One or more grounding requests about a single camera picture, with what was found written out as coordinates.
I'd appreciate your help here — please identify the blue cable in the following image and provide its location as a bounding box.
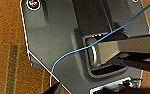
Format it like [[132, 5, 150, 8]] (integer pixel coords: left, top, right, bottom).
[[49, 1, 150, 88]]

